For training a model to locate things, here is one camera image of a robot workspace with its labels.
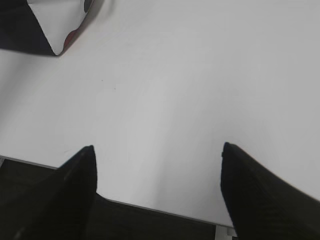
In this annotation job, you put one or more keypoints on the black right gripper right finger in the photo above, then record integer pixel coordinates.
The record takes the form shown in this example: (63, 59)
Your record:
(261, 205)

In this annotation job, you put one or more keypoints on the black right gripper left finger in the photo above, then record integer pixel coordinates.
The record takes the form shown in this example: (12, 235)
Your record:
(58, 207)

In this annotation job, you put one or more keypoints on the navy and white lunch bag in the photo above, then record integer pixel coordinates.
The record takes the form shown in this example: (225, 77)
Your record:
(42, 27)

